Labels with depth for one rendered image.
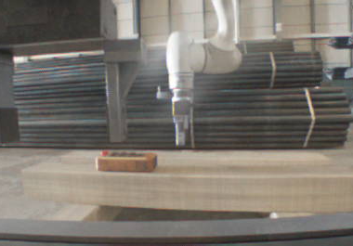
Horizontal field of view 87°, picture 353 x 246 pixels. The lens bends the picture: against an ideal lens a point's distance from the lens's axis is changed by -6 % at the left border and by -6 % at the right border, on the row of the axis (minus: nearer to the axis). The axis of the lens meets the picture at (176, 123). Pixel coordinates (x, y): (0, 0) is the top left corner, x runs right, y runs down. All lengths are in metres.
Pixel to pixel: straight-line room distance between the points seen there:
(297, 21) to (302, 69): 8.51
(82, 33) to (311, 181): 0.59
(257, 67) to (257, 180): 1.30
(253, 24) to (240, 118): 8.39
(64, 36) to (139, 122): 1.44
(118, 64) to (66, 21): 0.06
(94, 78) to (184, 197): 1.59
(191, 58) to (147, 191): 0.46
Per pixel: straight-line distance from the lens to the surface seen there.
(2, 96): 0.29
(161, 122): 1.59
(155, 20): 10.01
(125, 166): 0.61
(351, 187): 0.68
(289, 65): 1.87
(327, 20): 10.86
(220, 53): 0.75
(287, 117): 1.66
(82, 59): 2.72
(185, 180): 0.56
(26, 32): 0.25
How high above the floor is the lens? 0.39
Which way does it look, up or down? 5 degrees down
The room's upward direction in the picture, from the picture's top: 2 degrees counter-clockwise
